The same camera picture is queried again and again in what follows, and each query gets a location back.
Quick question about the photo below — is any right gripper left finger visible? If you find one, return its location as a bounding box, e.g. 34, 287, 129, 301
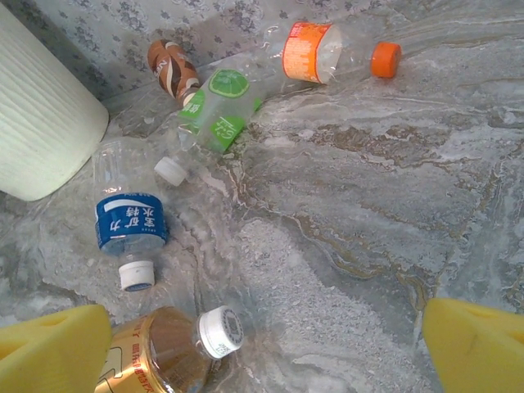
0, 304, 114, 393

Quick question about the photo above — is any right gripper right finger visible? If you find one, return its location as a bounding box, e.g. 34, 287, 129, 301
421, 297, 524, 393

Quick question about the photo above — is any amber tea bottle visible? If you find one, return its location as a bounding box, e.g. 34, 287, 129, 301
93, 304, 246, 393

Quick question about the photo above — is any brown coffee bottle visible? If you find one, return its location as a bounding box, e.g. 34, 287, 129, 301
147, 38, 202, 104

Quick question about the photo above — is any cream plastic bin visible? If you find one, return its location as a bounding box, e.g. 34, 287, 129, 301
0, 3, 111, 203

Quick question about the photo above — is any blue label water bottle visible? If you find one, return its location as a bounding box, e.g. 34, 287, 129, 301
91, 138, 169, 292

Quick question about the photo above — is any green label clear bottle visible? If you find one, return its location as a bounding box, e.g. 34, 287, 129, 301
153, 68, 264, 186

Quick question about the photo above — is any small orange label bottle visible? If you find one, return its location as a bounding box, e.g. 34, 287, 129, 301
260, 21, 403, 86

